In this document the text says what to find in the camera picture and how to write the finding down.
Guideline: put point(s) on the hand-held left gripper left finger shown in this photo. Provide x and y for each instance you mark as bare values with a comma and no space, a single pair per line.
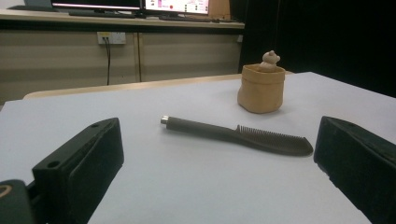
90,161

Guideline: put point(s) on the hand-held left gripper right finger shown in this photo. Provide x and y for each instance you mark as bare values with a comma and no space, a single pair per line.
361,161

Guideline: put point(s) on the dark brown comb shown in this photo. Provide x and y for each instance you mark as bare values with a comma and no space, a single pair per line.
202,127

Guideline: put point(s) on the tan bear holder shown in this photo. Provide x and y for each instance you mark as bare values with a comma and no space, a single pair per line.
261,93

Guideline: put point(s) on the white table mat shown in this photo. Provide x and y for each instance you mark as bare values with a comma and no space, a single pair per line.
193,186

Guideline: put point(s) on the long beige desk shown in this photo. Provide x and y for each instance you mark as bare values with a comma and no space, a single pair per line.
62,59

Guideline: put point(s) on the black curtain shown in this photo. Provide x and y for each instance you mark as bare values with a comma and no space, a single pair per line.
327,34

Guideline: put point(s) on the black keyboard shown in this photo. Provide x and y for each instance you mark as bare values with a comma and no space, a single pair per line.
99,14
186,18

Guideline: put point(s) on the computer monitor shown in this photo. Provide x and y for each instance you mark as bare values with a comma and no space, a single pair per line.
96,3
177,5

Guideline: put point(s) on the grey laptop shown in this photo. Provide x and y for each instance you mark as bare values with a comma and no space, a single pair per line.
34,6

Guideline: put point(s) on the cardboard box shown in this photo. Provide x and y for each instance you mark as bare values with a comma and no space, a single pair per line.
219,8

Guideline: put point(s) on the white wall socket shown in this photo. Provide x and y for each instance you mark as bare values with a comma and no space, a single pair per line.
116,38

